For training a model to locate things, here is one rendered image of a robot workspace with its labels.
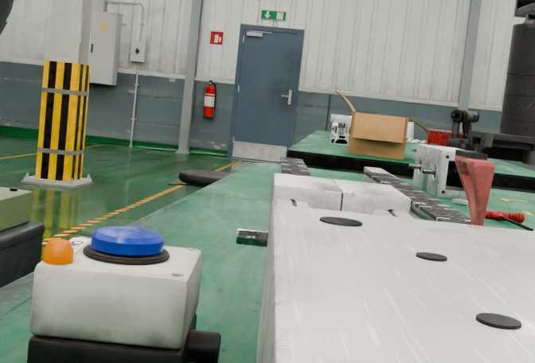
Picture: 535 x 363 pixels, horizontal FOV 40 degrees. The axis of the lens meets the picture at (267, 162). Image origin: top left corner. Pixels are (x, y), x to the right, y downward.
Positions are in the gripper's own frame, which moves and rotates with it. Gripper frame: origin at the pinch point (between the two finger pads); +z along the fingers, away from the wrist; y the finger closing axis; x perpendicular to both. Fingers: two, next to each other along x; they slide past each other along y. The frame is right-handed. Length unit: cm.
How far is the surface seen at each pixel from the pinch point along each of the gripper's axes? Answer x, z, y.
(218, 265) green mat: -3.3, 5.5, -28.3
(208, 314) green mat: -18.9, 5.5, -28.1
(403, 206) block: -17.4, -3.3, -15.0
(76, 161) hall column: 603, 63, -185
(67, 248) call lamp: -32.4, -1.3, -35.2
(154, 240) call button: -30.0, -1.7, -31.1
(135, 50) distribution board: 1097, -69, -224
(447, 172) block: 77, 0, 13
